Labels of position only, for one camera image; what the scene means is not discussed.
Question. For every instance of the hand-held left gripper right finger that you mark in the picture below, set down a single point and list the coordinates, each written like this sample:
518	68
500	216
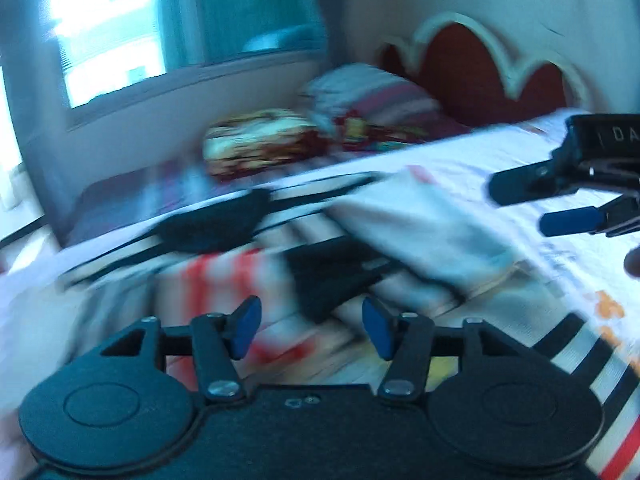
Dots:
377	329

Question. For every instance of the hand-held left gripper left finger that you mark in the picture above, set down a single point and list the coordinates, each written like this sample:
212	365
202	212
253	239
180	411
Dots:
245	329

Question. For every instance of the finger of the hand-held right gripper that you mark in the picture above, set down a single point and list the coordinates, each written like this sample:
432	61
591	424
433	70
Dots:
530	182
570	221

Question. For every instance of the black white red striped sweater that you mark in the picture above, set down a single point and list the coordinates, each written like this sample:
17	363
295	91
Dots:
210	285

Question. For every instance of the floral bed sheet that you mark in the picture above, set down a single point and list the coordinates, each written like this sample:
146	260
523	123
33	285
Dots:
500	160

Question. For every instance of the black garment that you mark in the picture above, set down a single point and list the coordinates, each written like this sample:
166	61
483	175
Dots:
212	227

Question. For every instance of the light grey garment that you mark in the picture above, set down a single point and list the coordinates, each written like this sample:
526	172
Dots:
425	230

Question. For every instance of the red scalloped headboard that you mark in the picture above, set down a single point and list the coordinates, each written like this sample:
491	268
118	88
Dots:
465	67

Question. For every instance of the red patterned blanket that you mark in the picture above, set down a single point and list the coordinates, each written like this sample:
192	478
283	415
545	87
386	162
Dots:
400	132

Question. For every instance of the purple striped mattress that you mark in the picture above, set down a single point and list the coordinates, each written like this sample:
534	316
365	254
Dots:
130	200

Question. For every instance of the striped folded quilt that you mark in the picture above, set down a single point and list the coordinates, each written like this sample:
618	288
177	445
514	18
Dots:
370	95

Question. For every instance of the folded yellow floral blanket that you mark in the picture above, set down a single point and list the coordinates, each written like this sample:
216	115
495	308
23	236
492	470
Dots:
260	137

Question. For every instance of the teal curtain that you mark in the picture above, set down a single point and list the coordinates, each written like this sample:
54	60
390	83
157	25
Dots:
255	5

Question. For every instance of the window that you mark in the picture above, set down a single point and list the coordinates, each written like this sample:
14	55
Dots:
115	20

